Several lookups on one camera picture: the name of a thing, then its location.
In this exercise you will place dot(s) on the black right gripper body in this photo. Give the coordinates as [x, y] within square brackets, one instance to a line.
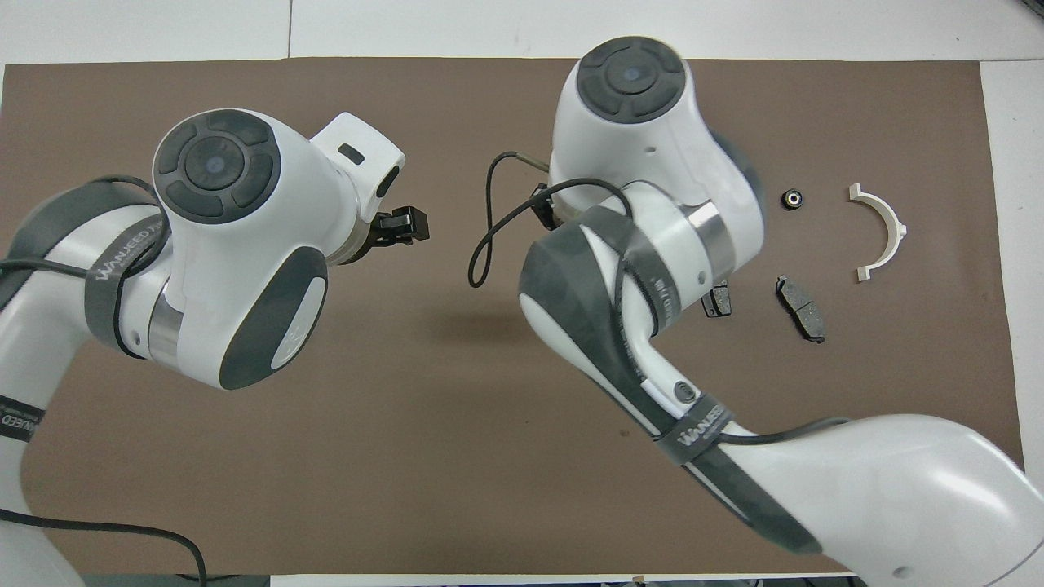
[545, 208]

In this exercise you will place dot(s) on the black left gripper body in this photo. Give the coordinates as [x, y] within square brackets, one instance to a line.
[359, 240]

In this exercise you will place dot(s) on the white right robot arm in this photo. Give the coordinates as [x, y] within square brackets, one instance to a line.
[652, 163]

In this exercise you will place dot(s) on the short grey brake pad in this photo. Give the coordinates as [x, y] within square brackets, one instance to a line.
[719, 303]

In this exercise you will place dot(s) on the long grey brake pad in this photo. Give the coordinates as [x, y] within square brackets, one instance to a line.
[800, 308]

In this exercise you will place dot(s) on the brown table mat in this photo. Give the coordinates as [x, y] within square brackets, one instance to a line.
[457, 408]

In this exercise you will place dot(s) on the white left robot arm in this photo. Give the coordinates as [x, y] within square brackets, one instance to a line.
[228, 261]

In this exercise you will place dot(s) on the large black bearing gear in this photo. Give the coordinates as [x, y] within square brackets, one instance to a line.
[792, 198]

